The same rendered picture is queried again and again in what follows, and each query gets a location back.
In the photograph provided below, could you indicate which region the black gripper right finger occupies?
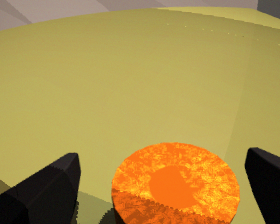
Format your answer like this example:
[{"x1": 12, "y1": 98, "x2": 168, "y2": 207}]
[{"x1": 244, "y1": 147, "x2": 280, "y2": 224}]

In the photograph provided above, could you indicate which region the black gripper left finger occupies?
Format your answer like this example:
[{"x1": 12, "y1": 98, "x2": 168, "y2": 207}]
[{"x1": 0, "y1": 153, "x2": 81, "y2": 224}]

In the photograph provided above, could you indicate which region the orange cylinder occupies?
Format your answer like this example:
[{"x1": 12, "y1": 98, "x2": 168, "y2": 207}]
[{"x1": 111, "y1": 143, "x2": 240, "y2": 224}]

